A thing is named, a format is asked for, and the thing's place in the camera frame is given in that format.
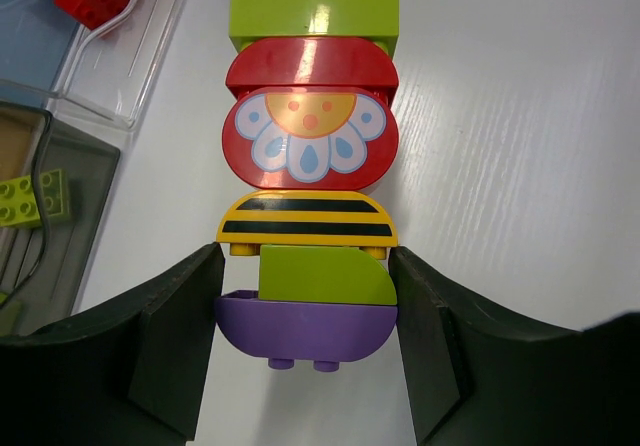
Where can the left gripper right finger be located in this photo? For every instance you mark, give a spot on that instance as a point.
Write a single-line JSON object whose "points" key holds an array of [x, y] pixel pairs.
{"points": [[478, 373]]}

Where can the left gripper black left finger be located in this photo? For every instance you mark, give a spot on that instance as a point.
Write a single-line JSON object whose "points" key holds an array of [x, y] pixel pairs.
{"points": [[129, 371]]}

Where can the orange translucent container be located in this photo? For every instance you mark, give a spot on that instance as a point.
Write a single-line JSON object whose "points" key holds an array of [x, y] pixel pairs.
{"points": [[20, 129]]}

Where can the red half round lego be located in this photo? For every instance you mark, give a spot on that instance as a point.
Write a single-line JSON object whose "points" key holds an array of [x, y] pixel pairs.
{"points": [[313, 61]]}

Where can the clear container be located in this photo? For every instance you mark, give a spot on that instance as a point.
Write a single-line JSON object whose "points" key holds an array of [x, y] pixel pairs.
{"points": [[109, 77]]}

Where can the green rectangular lego brick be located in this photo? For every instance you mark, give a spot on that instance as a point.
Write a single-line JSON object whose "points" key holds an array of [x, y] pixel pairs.
{"points": [[375, 20]]}

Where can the multicolour lego stack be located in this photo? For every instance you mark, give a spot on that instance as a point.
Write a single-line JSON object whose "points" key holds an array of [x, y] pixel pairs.
{"points": [[309, 153]]}

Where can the grey translucent container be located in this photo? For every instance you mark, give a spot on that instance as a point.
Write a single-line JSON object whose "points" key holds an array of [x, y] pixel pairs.
{"points": [[42, 268]]}

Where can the blue container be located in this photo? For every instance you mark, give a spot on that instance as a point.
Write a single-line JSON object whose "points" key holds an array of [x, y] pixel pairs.
{"points": [[35, 39]]}

